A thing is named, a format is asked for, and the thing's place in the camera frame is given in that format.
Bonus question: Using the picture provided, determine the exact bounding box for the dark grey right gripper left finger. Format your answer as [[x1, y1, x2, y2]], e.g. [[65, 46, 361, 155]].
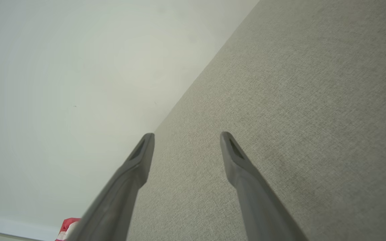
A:
[[66, 133, 155, 241]]

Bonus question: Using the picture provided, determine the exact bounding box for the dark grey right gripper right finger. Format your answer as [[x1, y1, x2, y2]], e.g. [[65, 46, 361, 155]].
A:
[[220, 132, 309, 241]]

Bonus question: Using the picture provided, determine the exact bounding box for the red Bulls basketball jersey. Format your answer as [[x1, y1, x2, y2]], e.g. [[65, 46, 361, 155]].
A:
[[55, 218, 81, 241]]

